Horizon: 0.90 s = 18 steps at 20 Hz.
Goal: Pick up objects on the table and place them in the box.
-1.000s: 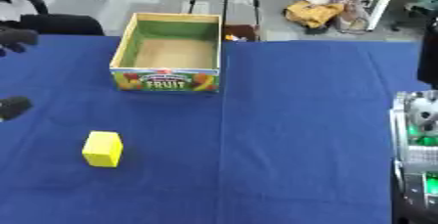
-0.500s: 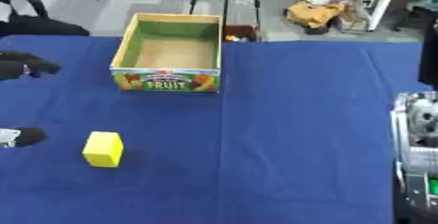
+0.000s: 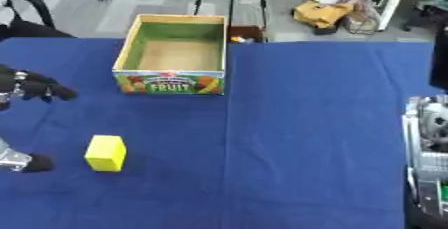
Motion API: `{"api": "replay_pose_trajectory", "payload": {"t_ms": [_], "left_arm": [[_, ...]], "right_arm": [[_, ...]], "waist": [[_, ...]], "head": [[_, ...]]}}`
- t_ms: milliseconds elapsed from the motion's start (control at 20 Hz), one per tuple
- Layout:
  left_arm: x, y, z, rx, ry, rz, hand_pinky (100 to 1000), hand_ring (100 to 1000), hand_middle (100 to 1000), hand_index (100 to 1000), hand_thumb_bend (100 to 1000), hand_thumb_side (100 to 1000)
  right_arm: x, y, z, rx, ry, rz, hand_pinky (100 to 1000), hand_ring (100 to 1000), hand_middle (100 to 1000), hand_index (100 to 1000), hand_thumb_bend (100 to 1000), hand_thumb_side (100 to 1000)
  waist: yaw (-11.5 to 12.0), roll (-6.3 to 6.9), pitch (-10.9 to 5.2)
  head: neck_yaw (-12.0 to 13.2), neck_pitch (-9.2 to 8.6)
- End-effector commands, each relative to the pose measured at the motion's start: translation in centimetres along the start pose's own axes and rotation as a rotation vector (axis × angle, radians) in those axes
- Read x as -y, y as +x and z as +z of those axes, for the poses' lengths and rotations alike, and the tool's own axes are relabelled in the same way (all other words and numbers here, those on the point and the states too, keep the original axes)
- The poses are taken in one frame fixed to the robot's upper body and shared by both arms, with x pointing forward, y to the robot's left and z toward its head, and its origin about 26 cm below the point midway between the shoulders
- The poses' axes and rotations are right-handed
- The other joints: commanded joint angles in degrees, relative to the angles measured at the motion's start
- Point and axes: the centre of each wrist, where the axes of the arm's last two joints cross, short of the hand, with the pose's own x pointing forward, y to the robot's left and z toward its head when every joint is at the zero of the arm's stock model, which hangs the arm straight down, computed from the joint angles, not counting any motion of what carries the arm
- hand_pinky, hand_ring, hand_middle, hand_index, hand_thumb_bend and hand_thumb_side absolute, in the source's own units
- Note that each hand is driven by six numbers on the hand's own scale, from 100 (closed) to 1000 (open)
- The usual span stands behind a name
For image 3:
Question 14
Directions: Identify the yellow rectangular block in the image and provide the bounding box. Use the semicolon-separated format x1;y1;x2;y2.
82;134;128;173

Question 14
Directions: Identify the black chair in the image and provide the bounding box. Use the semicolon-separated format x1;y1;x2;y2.
0;0;77;40

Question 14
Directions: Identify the dark chair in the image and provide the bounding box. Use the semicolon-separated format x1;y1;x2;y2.
400;0;448;33

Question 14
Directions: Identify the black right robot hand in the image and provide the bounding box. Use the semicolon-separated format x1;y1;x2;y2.
428;26;448;91

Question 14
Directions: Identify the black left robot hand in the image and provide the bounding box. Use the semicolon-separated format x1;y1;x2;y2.
0;63;79;174

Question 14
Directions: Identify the clear bag with items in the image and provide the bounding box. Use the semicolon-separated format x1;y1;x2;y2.
341;0;382;36

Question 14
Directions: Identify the small brown box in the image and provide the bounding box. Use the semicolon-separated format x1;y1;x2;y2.
227;25;268;44

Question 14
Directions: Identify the cardboard box with green inside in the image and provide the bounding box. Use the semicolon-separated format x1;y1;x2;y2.
112;13;230;96

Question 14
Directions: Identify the yellow bag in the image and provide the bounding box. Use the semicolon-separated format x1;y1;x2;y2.
290;0;356;30

